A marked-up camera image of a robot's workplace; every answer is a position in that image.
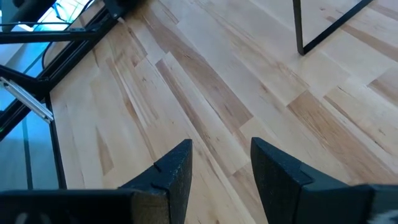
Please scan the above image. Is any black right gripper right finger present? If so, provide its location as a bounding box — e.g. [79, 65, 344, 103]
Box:
[250, 136, 398, 224]

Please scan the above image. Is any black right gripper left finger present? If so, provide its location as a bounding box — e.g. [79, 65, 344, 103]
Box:
[0, 138, 194, 224]

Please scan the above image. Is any silver metal bracket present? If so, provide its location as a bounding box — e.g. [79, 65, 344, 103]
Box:
[0, 76, 55, 124]

